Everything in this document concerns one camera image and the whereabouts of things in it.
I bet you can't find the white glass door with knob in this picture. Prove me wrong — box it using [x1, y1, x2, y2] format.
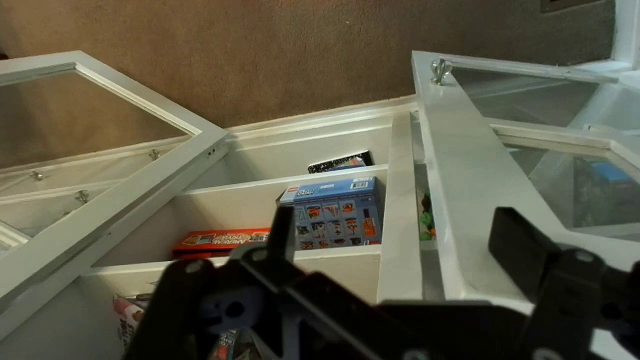
[411, 50, 640, 360]

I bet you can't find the white and pink booklet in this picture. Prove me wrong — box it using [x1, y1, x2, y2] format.
[112, 293, 152, 352]

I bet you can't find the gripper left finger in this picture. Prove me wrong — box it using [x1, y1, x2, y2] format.
[122, 206, 417, 360]

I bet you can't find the white glass door, wide frame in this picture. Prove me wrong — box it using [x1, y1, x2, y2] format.
[0, 50, 231, 342]

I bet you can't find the green toy figure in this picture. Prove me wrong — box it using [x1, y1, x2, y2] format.
[418, 192, 437, 242]

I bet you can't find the silver door knob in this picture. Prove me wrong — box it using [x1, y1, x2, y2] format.
[430, 58, 453, 86]

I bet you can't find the orange flat box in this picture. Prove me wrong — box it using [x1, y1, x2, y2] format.
[172, 228, 271, 260]

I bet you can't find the blue toy box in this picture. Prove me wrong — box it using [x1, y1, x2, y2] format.
[276, 176, 387, 251]

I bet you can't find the black flat box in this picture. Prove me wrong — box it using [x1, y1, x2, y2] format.
[307, 150, 375, 175]

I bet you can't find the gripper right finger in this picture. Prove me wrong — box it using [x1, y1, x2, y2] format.
[487, 207, 640, 360]

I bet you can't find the white display cabinet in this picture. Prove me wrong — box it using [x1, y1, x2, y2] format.
[0, 50, 640, 360]

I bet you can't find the blue box behind glass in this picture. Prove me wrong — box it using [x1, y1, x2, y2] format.
[573, 159, 637, 228]

